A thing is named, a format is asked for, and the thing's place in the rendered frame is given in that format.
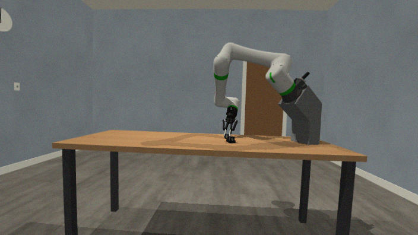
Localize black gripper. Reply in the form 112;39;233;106
223;112;238;137

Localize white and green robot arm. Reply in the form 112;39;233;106
213;43;310;116

